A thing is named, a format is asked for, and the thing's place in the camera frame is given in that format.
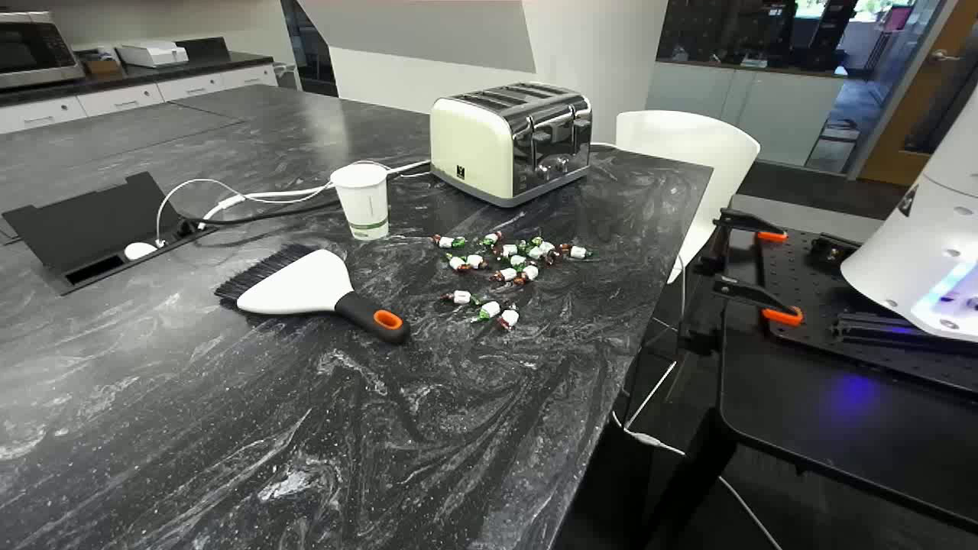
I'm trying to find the white paper cup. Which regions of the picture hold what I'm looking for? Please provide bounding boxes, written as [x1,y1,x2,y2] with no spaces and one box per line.
[329,161,388,241]

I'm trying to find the white toaster power cable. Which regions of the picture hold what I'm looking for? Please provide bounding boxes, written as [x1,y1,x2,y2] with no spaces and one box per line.
[150,155,433,241]

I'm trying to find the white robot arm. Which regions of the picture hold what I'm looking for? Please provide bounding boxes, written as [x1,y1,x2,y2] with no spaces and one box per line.
[842,93,978,341]

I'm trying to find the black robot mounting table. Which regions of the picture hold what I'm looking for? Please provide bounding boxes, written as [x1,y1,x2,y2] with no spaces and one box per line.
[638,209,978,550]

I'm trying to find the cream four-slot toaster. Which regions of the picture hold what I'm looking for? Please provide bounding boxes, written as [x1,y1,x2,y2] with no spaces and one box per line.
[427,82,593,209]

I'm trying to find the white appliance on back counter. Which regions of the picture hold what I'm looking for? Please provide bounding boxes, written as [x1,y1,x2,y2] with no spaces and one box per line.
[120,44,190,67]

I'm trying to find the microwave oven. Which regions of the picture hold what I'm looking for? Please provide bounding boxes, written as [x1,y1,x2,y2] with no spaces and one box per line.
[0,8,84,88]

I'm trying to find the candy white green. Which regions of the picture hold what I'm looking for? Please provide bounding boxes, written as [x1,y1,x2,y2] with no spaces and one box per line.
[477,298,502,321]

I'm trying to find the candy white brown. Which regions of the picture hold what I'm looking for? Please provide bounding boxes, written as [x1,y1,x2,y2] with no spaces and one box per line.
[495,309,521,330]

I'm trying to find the back kitchen cabinet counter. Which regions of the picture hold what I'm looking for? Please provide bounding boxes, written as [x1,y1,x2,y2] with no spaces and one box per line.
[0,51,275,133]

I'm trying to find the white chair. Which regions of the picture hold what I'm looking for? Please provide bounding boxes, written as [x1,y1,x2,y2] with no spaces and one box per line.
[614,110,761,282]

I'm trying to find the orange-handled clamp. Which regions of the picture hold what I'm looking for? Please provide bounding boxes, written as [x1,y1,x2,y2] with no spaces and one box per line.
[721,209,788,243]
[711,276,803,327]

